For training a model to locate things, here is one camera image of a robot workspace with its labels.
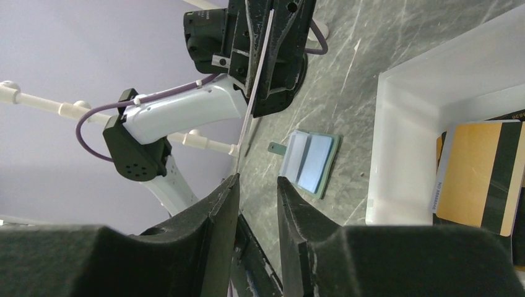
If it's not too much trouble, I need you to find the stack of credit cards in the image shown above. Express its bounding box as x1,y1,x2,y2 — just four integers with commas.
435,108,525,272

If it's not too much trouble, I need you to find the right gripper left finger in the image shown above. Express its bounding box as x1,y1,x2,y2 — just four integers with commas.
1,174,240,296

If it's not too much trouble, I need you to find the white pvc pipe frame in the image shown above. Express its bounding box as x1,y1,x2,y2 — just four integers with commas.
1,1,329,157

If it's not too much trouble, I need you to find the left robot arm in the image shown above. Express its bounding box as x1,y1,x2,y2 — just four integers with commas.
103,1,328,215

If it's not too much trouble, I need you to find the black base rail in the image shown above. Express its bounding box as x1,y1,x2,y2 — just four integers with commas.
228,214,284,297

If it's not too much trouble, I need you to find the clear plastic bin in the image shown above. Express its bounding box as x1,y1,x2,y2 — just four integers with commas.
365,6,524,226

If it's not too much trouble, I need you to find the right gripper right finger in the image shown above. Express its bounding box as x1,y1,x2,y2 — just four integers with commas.
277,177,524,296

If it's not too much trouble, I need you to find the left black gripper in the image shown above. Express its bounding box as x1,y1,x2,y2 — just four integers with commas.
183,0,316,118

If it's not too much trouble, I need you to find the green card holder wallet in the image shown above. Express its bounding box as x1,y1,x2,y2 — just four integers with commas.
267,129,342,199

